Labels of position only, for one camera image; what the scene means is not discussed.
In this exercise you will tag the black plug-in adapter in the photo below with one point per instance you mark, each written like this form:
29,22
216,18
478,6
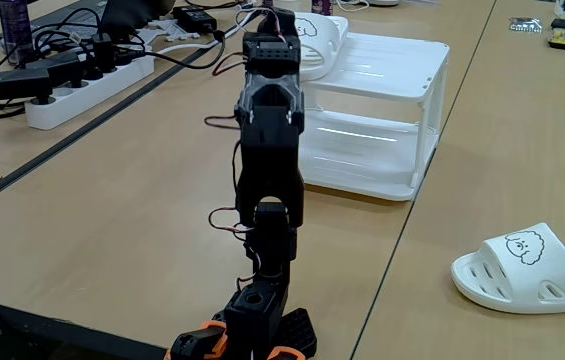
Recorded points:
22,82

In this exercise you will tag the white printed bracket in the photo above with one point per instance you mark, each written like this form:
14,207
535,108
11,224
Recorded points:
144,36
177,31

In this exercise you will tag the black laptop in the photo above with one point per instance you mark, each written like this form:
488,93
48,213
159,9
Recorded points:
132,12

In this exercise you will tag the white paper cup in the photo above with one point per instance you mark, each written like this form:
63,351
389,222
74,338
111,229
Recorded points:
289,4

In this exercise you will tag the white power strip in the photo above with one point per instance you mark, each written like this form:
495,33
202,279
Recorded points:
92,92

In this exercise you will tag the white box device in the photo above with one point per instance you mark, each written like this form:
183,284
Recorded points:
384,2

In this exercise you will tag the tall purple drink can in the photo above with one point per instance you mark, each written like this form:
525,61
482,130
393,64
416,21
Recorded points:
14,30

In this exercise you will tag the black power plug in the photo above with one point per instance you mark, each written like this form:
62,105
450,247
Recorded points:
103,52

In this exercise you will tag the white plastic shoe rack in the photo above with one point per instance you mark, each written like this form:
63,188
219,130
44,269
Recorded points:
387,65

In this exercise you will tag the black power adapter brick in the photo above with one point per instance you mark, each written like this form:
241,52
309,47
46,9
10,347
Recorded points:
54,65
194,19

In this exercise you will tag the white slipper with dog print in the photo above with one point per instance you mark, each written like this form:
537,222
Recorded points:
512,280
327,45

